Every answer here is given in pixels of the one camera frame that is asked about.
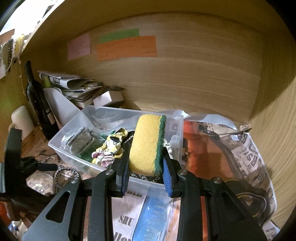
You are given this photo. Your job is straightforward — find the clear plastic bin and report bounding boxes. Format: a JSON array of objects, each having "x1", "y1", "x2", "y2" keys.
[{"x1": 49, "y1": 105, "x2": 170, "y2": 203}]

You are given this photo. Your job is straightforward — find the stack of papers and magazines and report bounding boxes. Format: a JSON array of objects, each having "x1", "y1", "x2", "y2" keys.
[{"x1": 37, "y1": 70, "x2": 125, "y2": 110}]

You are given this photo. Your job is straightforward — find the beaded bracelet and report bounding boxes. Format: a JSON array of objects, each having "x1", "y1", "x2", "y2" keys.
[{"x1": 53, "y1": 166, "x2": 82, "y2": 188}]

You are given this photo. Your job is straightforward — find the cream roll cylinder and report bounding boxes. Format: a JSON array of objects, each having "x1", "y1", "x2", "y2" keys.
[{"x1": 9, "y1": 105, "x2": 34, "y2": 141}]

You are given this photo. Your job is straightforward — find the dark wine bottle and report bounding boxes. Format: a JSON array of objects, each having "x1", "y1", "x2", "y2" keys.
[{"x1": 24, "y1": 61, "x2": 59, "y2": 141}]

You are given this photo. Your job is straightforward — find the green sticky note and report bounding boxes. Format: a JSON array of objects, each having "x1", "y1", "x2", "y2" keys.
[{"x1": 99, "y1": 29, "x2": 139, "y2": 44}]

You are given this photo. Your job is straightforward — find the orange sticky note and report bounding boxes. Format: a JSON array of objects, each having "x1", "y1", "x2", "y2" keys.
[{"x1": 97, "y1": 36, "x2": 157, "y2": 61}]

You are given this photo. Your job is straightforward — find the newspaper print sheet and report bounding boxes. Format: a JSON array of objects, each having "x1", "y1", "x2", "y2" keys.
[{"x1": 83, "y1": 109, "x2": 278, "y2": 241}]

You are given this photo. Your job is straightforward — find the small white box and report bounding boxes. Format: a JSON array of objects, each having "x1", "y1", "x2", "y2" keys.
[{"x1": 93, "y1": 91, "x2": 124, "y2": 106}]

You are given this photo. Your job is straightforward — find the yellow green sponge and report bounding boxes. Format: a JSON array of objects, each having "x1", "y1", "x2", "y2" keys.
[{"x1": 129, "y1": 114, "x2": 167, "y2": 177}]

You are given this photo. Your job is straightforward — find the floral yellow cloth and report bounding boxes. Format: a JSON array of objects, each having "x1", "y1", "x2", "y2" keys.
[{"x1": 91, "y1": 128, "x2": 128, "y2": 168}]

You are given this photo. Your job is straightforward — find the pink sticky note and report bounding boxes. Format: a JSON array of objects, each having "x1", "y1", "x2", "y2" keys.
[{"x1": 67, "y1": 33, "x2": 91, "y2": 60}]

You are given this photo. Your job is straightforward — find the blue plastic brush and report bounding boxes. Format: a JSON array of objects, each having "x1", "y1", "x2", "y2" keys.
[{"x1": 132, "y1": 197, "x2": 172, "y2": 241}]

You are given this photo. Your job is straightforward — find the grey scouring pad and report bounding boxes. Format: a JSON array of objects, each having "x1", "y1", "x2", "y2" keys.
[{"x1": 61, "y1": 127, "x2": 95, "y2": 155}]

